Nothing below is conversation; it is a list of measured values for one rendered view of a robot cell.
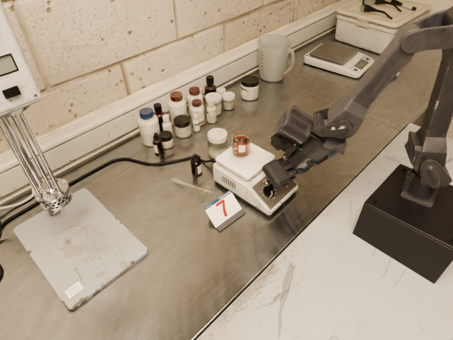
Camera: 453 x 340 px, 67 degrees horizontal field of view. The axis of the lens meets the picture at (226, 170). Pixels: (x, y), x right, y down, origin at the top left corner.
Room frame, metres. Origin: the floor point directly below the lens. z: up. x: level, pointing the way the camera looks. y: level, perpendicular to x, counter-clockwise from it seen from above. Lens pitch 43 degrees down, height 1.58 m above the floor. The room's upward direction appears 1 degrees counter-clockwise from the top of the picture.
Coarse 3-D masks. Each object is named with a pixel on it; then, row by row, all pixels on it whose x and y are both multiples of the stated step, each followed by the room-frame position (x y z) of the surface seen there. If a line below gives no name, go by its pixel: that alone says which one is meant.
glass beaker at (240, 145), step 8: (240, 128) 0.73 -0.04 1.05; (248, 128) 0.73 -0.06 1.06; (232, 136) 0.70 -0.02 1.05; (240, 136) 0.68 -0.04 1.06; (248, 136) 0.72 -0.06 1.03; (232, 144) 0.70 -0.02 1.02; (240, 144) 0.68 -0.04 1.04; (248, 144) 0.69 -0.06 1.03; (232, 152) 0.70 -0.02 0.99; (240, 152) 0.68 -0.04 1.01; (248, 152) 0.69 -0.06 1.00
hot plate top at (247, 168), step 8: (224, 152) 0.71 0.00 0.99; (256, 152) 0.71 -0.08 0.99; (264, 152) 0.71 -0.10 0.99; (216, 160) 0.68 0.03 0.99; (224, 160) 0.68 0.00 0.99; (232, 160) 0.68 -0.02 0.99; (240, 160) 0.68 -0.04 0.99; (248, 160) 0.68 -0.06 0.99; (256, 160) 0.68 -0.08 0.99; (264, 160) 0.68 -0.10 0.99; (272, 160) 0.68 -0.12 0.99; (232, 168) 0.65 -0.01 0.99; (240, 168) 0.65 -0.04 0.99; (248, 168) 0.65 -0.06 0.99; (256, 168) 0.65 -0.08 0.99; (240, 176) 0.62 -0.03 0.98; (248, 176) 0.62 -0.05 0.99
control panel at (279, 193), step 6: (264, 180) 0.63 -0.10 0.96; (258, 186) 0.61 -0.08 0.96; (264, 186) 0.61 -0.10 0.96; (282, 186) 0.62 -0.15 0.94; (288, 186) 0.63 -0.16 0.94; (294, 186) 0.63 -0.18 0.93; (258, 192) 0.59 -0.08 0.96; (276, 192) 0.60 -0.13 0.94; (282, 192) 0.61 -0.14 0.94; (288, 192) 0.61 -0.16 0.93; (264, 198) 0.58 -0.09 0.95; (270, 198) 0.58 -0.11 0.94; (276, 198) 0.59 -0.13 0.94; (270, 204) 0.57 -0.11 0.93
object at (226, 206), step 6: (222, 198) 0.59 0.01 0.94; (228, 198) 0.59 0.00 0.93; (234, 198) 0.60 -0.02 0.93; (216, 204) 0.57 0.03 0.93; (222, 204) 0.58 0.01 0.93; (228, 204) 0.58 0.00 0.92; (234, 204) 0.59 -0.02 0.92; (210, 210) 0.55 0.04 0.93; (216, 210) 0.56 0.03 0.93; (222, 210) 0.56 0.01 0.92; (228, 210) 0.57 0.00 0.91; (234, 210) 0.57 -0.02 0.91; (210, 216) 0.54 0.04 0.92; (216, 216) 0.55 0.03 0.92; (222, 216) 0.55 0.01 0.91; (216, 222) 0.53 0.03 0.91
